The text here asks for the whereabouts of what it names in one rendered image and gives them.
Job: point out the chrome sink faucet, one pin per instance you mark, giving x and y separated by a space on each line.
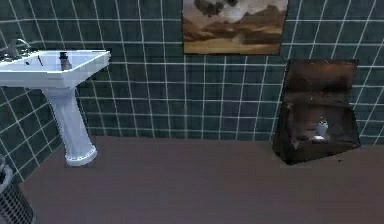
15 48

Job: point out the framed landscape painting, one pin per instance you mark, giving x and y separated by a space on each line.
233 28

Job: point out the small white bottle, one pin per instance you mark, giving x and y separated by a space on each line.
322 128

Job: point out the small dark bottle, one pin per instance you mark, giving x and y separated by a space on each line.
64 62

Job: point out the grey mesh waste bin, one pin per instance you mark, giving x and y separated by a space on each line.
11 203

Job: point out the white pedestal sink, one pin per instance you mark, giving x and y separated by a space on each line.
71 110

